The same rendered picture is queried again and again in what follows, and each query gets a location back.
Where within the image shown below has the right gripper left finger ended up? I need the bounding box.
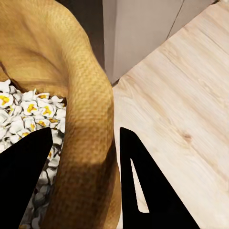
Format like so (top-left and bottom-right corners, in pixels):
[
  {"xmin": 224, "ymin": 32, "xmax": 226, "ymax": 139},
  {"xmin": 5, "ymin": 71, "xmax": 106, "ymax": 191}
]
[{"xmin": 0, "ymin": 126, "xmax": 53, "ymax": 229}]

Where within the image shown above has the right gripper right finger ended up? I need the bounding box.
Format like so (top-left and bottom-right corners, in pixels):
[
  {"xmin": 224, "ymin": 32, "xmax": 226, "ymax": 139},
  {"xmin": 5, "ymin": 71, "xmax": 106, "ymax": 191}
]
[{"xmin": 119, "ymin": 127, "xmax": 200, "ymax": 229}]

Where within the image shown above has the popcorn bag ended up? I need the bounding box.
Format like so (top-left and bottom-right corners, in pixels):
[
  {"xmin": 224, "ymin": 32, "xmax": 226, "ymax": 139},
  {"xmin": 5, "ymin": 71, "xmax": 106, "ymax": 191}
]
[{"xmin": 0, "ymin": 0, "xmax": 122, "ymax": 229}]

